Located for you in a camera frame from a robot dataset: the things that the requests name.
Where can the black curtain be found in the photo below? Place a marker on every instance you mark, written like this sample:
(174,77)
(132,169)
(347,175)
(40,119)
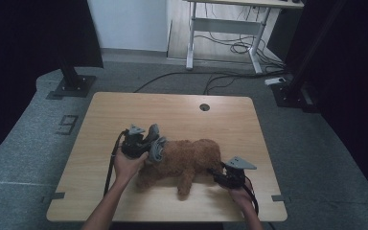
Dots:
(357,80)
(28,48)

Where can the person's right hand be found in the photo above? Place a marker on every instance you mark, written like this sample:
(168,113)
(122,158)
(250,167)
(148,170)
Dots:
(240,198)

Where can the grey cloth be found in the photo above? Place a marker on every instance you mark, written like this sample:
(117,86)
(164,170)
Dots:
(156,150)

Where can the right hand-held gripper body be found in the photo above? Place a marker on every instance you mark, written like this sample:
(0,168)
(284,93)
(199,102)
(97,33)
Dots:
(233,177)

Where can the white power strip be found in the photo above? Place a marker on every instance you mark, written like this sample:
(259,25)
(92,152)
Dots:
(274,81)

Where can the black stand with base plate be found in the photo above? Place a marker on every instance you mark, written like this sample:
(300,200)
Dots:
(287,94)
(75,84)

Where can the person's left hand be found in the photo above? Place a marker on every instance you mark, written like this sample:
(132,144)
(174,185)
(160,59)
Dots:
(127,167)

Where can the grey tape strip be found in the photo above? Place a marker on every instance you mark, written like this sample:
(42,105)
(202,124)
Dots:
(278,198)
(58,195)

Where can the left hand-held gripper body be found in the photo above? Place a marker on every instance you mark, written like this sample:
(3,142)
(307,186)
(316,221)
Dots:
(133,145)

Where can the white desk frame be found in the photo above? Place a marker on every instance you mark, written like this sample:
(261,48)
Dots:
(226,25)

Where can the brown teddy bear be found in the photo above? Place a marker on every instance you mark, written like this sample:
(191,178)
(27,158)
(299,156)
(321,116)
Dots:
(188,159)

